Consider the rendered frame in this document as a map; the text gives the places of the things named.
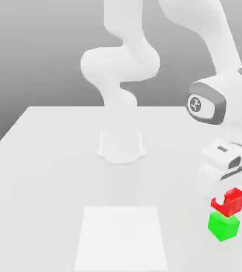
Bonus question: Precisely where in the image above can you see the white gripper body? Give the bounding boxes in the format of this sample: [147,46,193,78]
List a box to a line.
[197,161,242,200]

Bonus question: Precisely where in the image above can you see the small red cube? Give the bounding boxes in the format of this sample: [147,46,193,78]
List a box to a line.
[210,187,242,218]

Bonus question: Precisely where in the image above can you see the small green cube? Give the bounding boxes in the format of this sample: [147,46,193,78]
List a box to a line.
[208,211,241,243]

